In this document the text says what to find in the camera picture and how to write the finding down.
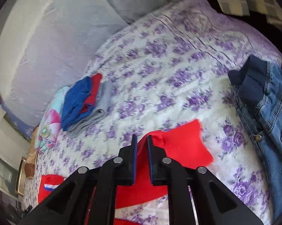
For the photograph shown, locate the red striped track pants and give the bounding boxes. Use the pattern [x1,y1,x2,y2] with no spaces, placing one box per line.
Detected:
[35,120,213,224]

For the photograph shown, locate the brown pillow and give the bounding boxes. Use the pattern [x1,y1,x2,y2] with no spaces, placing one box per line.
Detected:
[24,126,38,179]

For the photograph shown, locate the folded teal floral quilt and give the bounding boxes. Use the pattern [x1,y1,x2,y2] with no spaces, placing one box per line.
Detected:
[35,86,70,152]

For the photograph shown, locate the blue patterned hanging cloth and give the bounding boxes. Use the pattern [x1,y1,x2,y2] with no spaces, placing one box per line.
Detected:
[0,99,33,142]

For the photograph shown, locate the folded grey garment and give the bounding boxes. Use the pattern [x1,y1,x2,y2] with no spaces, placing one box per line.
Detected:
[67,80,112,138]

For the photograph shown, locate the folded blue garment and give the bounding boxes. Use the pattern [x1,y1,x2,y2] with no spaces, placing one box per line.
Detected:
[61,76,92,131]

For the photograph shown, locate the blue denim jeans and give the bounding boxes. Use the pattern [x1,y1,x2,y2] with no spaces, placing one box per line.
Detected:
[228,55,282,220]

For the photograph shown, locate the folded red garment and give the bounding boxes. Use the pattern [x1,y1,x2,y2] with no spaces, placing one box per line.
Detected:
[80,73,102,114]

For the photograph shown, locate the purple floral bedspread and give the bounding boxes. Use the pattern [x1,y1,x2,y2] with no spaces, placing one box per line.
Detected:
[22,0,282,224]

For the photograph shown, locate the wooden bedside frame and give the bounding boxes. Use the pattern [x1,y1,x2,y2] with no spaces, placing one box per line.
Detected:
[16,157,26,197]

